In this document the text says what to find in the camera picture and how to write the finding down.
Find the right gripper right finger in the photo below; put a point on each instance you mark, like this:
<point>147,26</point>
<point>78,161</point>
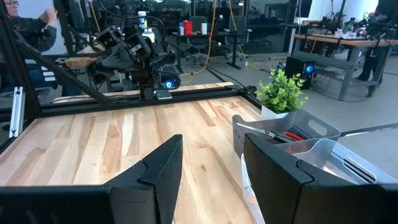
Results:
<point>311,205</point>

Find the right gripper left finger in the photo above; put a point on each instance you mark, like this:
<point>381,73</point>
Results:
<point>93,205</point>

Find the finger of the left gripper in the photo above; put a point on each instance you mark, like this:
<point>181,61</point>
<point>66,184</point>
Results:
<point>98,77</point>
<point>115,60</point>

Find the red and black scissors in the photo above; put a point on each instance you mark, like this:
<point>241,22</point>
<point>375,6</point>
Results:
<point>280,136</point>

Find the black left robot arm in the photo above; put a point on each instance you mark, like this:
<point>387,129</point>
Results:
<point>147,77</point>

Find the background wooden table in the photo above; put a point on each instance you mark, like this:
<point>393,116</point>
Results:
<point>79,60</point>

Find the black computer tower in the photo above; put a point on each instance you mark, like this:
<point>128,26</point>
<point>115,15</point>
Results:
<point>300,70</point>
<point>169,81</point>

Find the red box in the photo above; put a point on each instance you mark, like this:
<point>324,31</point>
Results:
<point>187,28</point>

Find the white cup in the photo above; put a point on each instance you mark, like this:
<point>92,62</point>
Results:
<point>204,28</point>

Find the grey plastic bin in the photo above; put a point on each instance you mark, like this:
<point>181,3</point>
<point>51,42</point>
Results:
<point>323,129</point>

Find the black office desk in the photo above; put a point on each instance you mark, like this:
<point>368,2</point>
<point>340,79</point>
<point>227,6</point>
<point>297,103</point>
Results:
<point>214,33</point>

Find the person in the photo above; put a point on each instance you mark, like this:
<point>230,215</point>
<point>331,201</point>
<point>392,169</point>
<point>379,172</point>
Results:
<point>379,28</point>
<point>34,31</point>

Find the grey office chair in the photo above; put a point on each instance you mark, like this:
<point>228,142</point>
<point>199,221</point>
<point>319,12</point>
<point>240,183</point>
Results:
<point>239,28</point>

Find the small potted green plant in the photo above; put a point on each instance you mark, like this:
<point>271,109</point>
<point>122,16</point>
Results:
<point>281,90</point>

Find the wooden workbench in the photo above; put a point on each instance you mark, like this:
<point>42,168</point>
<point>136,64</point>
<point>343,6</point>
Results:
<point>348,42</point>

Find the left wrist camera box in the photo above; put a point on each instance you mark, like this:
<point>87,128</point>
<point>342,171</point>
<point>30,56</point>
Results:
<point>107,37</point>

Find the black aluminium table frame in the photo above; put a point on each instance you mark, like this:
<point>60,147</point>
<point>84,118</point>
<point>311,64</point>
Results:
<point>124,102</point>

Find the silver aluminium frame bracket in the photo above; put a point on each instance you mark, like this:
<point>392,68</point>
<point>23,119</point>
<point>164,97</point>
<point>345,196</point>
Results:
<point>17,112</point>

